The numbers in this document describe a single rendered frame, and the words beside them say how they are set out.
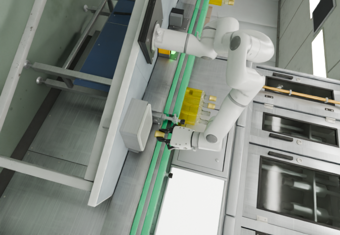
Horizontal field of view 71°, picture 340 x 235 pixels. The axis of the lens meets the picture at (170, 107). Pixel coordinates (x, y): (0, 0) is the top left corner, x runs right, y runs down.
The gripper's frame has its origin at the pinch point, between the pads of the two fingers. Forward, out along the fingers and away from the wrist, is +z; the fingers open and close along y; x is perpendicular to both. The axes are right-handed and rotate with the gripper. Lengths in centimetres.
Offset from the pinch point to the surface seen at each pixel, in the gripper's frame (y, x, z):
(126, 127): -4.7, 15.2, 10.8
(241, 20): 491, -358, 10
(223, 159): 7, -43, -26
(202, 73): 69, -42, -1
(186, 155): 3.2, -37.1, -4.5
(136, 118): 0.5, 14.4, 8.2
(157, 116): 11.8, -5.0, 7.3
